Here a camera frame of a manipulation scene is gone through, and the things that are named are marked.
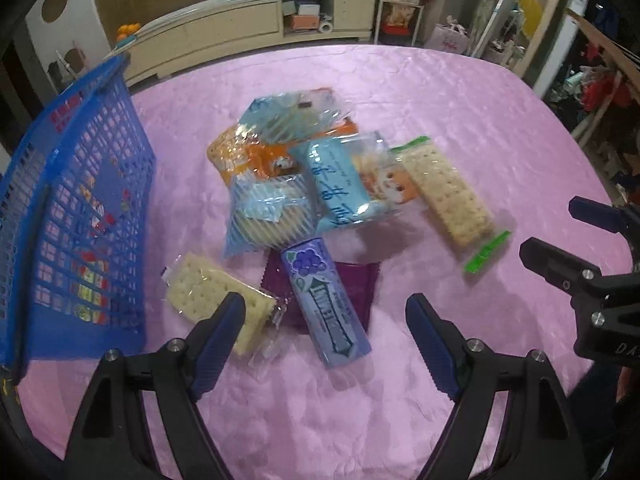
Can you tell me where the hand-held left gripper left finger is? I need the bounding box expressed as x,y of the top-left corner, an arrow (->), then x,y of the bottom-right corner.
62,292 -> 247,480

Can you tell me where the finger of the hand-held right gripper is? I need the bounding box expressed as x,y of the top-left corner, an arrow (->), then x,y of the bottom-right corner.
569,196 -> 640,242
519,236 -> 608,307

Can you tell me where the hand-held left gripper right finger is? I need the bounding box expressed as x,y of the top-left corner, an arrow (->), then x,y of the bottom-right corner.
405,294 -> 596,480

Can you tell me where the clear cracker packet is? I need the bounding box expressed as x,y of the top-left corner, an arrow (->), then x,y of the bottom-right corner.
161,252 -> 286,366

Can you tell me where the dark purple snack packet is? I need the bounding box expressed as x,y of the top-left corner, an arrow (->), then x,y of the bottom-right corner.
260,249 -> 382,333

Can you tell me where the purple grape candy tube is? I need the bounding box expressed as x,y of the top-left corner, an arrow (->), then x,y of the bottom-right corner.
279,237 -> 373,370

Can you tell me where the cracker packet with green end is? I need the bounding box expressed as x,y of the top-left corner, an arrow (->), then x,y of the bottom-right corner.
390,135 -> 512,275

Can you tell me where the blue striped cookie packet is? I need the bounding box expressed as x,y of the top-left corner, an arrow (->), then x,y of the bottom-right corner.
222,175 -> 326,260
236,87 -> 346,146

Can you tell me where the yellow orange cracker packet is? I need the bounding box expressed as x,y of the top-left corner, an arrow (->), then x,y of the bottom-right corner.
206,127 -> 256,188

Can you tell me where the orange candy packet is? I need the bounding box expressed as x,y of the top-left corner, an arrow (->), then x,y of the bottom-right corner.
247,117 -> 361,181

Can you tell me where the light blue cartoon snack packet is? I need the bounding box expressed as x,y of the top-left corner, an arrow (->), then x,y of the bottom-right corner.
290,130 -> 418,233

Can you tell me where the blue plastic basket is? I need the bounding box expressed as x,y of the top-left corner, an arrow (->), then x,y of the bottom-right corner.
0,52 -> 157,386

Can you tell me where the pink quilted tablecloth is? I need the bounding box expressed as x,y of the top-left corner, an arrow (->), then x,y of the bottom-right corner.
15,44 -> 636,480

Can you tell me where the pink gift bag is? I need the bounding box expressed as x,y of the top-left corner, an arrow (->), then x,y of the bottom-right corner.
425,22 -> 471,56

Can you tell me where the cream low cabinet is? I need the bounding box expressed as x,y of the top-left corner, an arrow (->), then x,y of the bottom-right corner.
117,0 -> 378,86

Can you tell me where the white board with round holes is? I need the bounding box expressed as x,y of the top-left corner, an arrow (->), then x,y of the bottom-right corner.
25,0 -> 108,91

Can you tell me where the white wire rack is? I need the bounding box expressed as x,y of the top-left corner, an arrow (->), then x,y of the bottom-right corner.
372,0 -> 436,46

